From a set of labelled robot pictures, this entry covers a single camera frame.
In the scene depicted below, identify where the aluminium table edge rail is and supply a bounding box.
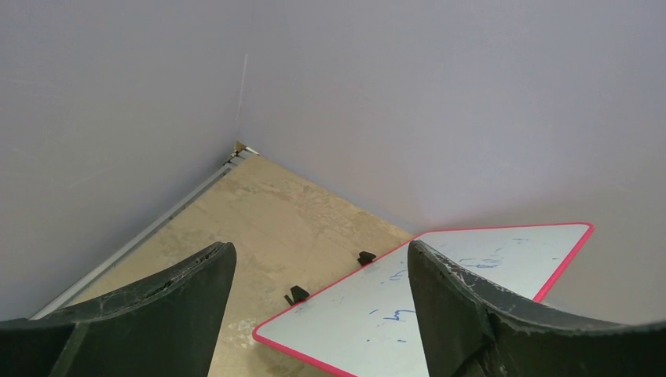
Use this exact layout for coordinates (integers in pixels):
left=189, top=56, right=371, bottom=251
left=30, top=142, right=260, bottom=320

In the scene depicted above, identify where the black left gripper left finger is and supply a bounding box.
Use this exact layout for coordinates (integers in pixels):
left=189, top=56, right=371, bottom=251
left=1, top=242, right=236, bottom=376

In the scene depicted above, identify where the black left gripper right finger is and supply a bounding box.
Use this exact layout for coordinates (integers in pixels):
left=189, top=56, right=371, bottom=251
left=408, top=240, right=665, bottom=376

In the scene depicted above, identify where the black wire whiteboard stand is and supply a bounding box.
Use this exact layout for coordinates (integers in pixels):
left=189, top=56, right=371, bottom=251
left=284, top=251, right=377, bottom=306

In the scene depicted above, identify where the pink framed whiteboard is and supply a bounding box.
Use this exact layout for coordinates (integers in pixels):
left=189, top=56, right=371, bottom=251
left=252, top=222, right=595, bottom=376

